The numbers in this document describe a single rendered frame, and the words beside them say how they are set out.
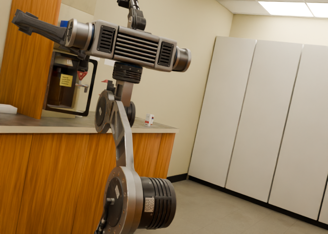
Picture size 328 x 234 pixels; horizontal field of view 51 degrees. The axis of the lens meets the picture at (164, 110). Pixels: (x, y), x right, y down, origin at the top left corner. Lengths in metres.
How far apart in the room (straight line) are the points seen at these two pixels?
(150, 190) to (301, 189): 3.66
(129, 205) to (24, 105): 1.48
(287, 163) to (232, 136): 0.82
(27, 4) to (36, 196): 1.26
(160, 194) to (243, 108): 3.77
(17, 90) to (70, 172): 0.66
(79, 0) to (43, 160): 1.12
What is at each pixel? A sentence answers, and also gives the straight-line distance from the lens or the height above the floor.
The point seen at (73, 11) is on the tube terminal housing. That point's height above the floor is 1.69.
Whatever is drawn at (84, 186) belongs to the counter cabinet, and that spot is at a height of 0.51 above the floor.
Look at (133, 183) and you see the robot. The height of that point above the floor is 0.97.
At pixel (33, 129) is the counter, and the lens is 2.08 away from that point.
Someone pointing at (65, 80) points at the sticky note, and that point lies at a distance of 2.43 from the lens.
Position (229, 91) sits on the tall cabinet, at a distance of 4.99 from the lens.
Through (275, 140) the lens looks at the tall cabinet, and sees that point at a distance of 4.75.
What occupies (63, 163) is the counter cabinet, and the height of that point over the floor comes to 0.69.
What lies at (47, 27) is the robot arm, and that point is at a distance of 1.84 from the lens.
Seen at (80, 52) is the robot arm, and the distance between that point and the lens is 2.20.
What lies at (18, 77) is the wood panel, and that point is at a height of 1.17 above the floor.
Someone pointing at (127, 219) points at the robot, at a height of 0.87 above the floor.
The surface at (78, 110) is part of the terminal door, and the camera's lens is 2.45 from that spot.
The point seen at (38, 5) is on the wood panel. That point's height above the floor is 1.66.
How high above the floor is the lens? 1.30
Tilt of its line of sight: 4 degrees down
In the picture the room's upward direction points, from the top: 11 degrees clockwise
